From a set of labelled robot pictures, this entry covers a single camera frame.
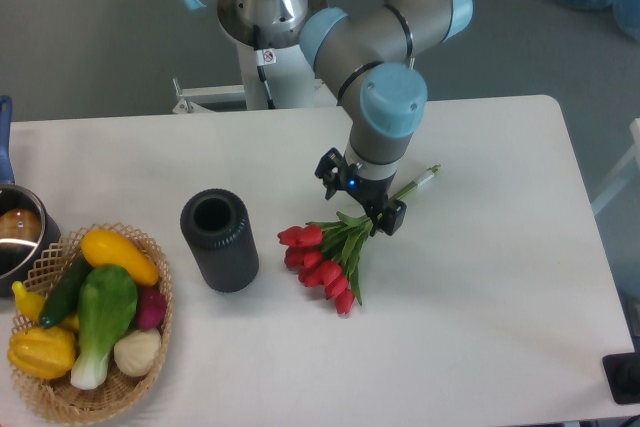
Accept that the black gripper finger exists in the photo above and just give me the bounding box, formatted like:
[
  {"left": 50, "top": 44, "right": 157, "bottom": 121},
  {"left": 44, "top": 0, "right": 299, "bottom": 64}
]
[
  {"left": 369, "top": 199, "right": 406, "bottom": 236},
  {"left": 314, "top": 147, "right": 345, "bottom": 200}
]

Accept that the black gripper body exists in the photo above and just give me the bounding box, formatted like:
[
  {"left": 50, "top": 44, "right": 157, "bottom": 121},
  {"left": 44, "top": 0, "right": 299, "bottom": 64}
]
[{"left": 338, "top": 146, "right": 396, "bottom": 213}]

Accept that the red tulip bouquet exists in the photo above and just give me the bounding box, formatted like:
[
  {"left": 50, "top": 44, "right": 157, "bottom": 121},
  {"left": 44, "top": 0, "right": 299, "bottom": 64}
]
[{"left": 277, "top": 164, "right": 442, "bottom": 316}]

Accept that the dark grey ribbed vase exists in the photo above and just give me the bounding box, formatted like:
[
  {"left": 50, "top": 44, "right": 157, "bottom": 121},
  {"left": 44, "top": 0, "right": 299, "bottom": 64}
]
[{"left": 180, "top": 188, "right": 259, "bottom": 293}]

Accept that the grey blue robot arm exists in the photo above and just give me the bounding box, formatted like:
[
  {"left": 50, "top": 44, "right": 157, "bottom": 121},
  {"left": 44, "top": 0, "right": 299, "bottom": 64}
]
[{"left": 182, "top": 0, "right": 473, "bottom": 234}]

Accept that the purple red radish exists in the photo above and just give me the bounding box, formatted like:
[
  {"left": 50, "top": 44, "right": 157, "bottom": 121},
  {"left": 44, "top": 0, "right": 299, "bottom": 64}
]
[{"left": 134, "top": 287, "right": 167, "bottom": 330}]

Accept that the yellow squash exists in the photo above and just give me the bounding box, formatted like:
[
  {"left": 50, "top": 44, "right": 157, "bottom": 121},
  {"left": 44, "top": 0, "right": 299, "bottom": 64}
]
[{"left": 80, "top": 229, "right": 160, "bottom": 287}]

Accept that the green bok choy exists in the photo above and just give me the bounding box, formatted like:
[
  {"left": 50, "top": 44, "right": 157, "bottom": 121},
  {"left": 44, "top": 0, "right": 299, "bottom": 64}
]
[{"left": 70, "top": 265, "right": 138, "bottom": 390}]

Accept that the white garlic bulb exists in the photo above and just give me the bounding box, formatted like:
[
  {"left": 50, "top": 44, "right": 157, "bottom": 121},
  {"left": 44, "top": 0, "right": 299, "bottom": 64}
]
[{"left": 114, "top": 329, "right": 161, "bottom": 377}]

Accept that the black device at edge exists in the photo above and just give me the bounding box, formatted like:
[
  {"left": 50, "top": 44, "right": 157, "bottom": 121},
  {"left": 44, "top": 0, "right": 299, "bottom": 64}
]
[{"left": 602, "top": 352, "right": 639, "bottom": 405}]

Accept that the green cucumber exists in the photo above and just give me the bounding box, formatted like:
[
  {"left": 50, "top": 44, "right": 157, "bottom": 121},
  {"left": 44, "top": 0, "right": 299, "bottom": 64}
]
[{"left": 38, "top": 255, "right": 93, "bottom": 329}]

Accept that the small yellow gourd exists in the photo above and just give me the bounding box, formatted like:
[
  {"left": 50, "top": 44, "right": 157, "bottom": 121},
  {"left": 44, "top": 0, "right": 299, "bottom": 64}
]
[{"left": 11, "top": 281, "right": 79, "bottom": 333}]

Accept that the yellow bell pepper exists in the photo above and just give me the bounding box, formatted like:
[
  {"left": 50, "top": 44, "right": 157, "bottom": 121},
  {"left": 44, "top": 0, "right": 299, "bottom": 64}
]
[{"left": 7, "top": 327, "right": 76, "bottom": 380}]

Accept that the woven wicker basket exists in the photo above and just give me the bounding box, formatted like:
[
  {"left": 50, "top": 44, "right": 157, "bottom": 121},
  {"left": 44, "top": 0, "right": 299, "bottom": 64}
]
[{"left": 9, "top": 223, "right": 173, "bottom": 426}]

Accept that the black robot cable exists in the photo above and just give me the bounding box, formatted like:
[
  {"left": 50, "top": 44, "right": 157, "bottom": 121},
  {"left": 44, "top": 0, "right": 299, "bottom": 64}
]
[{"left": 251, "top": 24, "right": 277, "bottom": 111}]

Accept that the white frame at right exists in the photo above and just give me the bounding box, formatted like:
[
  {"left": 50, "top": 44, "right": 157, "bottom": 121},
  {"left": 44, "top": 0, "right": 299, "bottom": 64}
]
[{"left": 591, "top": 118, "right": 639, "bottom": 216}]

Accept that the steel pot blue handle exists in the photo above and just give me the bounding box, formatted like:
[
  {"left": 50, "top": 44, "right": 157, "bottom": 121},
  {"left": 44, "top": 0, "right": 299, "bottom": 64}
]
[{"left": 1, "top": 95, "right": 60, "bottom": 298}]

